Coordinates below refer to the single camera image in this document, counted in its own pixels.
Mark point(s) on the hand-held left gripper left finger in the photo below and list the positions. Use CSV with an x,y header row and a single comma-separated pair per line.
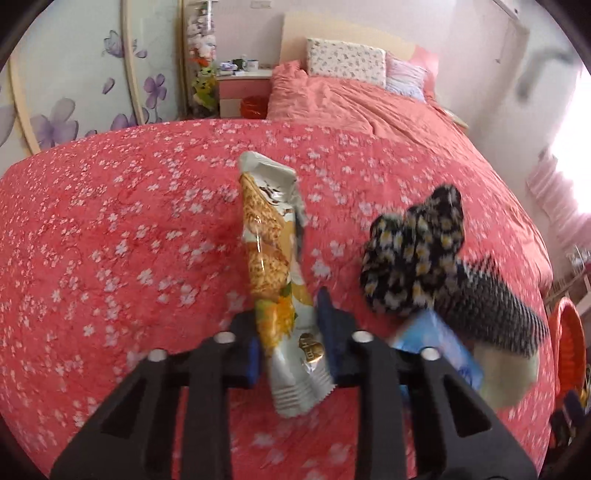
x,y
251,355

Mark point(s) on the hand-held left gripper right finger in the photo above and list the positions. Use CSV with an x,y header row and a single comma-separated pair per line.
x,y
328,332

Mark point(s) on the orange white snack wrapper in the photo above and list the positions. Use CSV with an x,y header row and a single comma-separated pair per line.
x,y
270,240

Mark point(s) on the orange plastic laundry basket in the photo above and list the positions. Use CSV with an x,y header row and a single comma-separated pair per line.
x,y
570,341

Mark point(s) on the light blue packet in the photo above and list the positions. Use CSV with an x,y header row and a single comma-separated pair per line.
x,y
438,341

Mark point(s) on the black daisy print sock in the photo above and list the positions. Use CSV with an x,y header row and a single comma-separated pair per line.
x,y
415,249

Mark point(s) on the black white striped sock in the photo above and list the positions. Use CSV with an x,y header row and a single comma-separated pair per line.
x,y
494,309

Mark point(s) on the red floral tablecloth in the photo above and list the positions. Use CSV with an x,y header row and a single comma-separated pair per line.
x,y
138,230

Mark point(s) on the cream cloth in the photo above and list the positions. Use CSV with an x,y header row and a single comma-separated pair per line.
x,y
508,378

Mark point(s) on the bed with salmon cover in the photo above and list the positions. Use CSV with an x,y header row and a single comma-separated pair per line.
x,y
351,101

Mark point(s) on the red basket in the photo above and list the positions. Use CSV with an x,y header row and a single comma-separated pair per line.
x,y
253,106

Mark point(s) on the pink white nightstand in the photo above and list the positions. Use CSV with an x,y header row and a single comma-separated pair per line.
x,y
240,85

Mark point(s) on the pink curtain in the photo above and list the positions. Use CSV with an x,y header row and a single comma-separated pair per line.
x,y
554,194

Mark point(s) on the pink striped pillow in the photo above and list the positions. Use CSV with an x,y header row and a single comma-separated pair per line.
x,y
406,78

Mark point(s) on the hanging bag of plush toys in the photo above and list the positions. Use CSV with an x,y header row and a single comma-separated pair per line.
x,y
203,87

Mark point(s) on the white floral pillow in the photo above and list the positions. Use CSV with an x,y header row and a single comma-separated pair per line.
x,y
346,60

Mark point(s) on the white mug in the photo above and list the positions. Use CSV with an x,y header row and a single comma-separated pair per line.
x,y
251,65

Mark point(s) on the flower print sliding wardrobe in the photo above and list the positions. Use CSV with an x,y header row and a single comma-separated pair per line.
x,y
83,69

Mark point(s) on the white wall socket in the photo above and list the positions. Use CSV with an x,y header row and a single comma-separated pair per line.
x,y
259,3

